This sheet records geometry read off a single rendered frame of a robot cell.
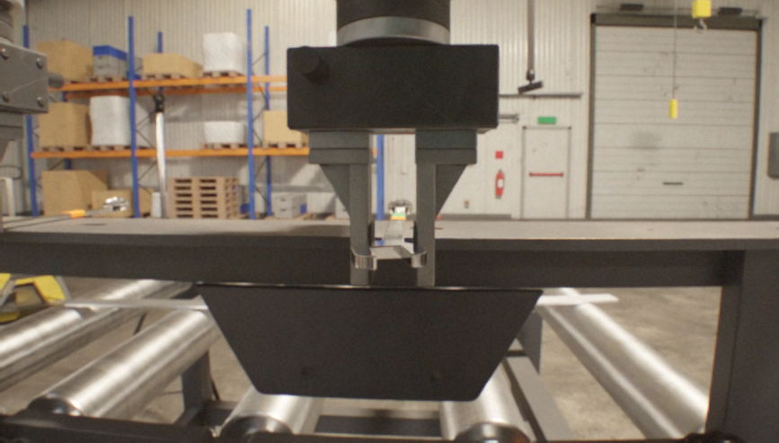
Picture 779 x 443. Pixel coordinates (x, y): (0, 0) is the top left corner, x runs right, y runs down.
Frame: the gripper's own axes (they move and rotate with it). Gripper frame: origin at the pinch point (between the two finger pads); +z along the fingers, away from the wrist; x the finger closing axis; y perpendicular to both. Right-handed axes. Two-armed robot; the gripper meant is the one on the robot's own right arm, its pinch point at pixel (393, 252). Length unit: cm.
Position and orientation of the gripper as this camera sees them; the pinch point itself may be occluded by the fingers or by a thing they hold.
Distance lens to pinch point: 26.9
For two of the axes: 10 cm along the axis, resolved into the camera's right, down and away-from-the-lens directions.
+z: 0.0, 10.0, 0.8
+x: 10.0, 0.0, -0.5
